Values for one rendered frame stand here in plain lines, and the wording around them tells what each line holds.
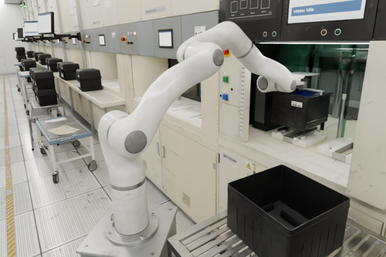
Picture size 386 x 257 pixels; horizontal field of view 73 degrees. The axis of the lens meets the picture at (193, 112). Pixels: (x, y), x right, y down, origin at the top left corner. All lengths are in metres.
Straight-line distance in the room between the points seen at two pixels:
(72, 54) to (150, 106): 4.77
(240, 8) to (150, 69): 1.56
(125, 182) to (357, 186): 0.79
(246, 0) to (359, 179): 0.88
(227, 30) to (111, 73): 3.29
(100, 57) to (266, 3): 3.17
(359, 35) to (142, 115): 0.75
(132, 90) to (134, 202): 1.86
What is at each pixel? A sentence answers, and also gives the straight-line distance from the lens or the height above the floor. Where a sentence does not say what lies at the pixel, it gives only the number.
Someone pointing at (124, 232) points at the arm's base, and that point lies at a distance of 1.01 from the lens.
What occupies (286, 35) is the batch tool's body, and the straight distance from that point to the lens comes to 1.19.
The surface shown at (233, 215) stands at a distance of 0.97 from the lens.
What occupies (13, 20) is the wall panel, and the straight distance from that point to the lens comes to 14.30.
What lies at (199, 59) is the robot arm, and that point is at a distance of 0.88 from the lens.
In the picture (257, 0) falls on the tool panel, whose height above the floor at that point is 1.57.
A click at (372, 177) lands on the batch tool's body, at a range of 1.06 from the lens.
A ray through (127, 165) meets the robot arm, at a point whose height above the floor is 1.02.
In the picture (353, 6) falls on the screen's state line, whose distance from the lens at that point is 1.07.
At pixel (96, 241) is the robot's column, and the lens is 1.04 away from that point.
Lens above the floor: 1.42
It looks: 16 degrees down
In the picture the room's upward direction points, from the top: 1 degrees counter-clockwise
